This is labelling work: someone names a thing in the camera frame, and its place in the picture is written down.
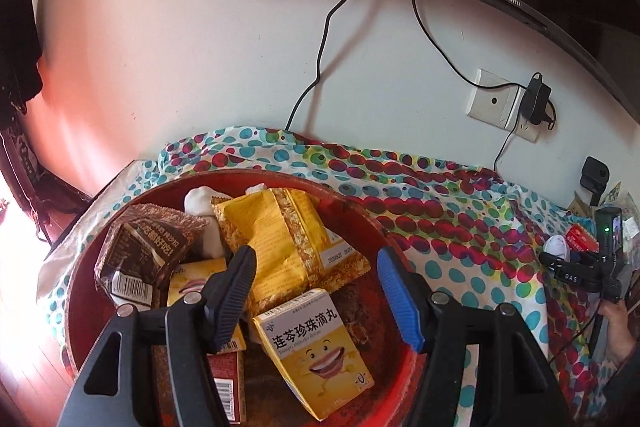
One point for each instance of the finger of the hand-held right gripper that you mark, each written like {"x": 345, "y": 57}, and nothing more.
{"x": 550, "y": 261}

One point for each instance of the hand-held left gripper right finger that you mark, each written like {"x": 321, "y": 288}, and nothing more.
{"x": 397, "y": 302}

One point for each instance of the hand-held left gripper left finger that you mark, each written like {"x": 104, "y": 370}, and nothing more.
{"x": 235, "y": 292}

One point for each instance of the yellow medicine box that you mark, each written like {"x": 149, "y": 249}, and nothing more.
{"x": 310, "y": 357}
{"x": 192, "y": 279}

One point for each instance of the red round tray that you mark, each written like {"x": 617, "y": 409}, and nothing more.
{"x": 357, "y": 322}

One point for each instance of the yellow snack packet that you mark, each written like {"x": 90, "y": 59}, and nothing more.
{"x": 325, "y": 237}
{"x": 270, "y": 247}

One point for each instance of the small red box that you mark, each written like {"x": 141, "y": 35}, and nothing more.
{"x": 227, "y": 387}

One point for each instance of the brown snack packet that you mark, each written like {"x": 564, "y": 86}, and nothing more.
{"x": 155, "y": 227}

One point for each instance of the person's right hand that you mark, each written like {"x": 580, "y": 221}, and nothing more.
{"x": 625, "y": 332}

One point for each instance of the red and white box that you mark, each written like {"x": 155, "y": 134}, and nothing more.
{"x": 582, "y": 237}

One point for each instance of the clear plastic bag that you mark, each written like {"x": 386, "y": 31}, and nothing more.
{"x": 630, "y": 232}

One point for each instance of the polka-dot tablecloth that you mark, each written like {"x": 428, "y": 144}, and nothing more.
{"x": 475, "y": 237}

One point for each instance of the black power adapter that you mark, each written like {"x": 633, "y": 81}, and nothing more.
{"x": 535, "y": 99}

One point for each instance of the dark wooden furniture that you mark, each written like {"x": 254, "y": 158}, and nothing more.
{"x": 35, "y": 187}

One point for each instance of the dark hanging cloth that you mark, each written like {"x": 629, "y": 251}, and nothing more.
{"x": 20, "y": 57}

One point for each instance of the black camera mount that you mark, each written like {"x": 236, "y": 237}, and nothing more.
{"x": 595, "y": 172}

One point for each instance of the white wall socket plate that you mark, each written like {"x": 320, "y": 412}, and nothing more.
{"x": 487, "y": 99}

